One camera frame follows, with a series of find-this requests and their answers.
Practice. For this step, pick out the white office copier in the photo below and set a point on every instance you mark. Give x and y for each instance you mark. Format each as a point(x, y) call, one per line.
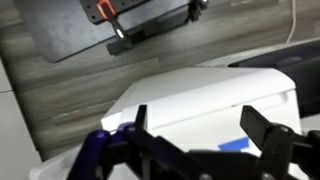
point(233, 56)

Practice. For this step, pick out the white copier finisher unit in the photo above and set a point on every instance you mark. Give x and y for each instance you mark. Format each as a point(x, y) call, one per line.
point(200, 96)

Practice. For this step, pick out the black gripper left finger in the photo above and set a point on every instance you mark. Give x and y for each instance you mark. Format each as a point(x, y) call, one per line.
point(142, 117)

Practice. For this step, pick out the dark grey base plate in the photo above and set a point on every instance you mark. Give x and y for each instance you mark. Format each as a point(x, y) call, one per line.
point(66, 30)

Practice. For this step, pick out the black perforated breadboard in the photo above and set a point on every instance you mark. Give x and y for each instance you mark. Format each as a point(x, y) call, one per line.
point(128, 6)

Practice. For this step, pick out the blue tape piece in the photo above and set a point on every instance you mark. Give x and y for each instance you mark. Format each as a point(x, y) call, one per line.
point(235, 145)

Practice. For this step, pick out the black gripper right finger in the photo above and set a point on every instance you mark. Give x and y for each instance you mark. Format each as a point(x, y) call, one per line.
point(255, 125)

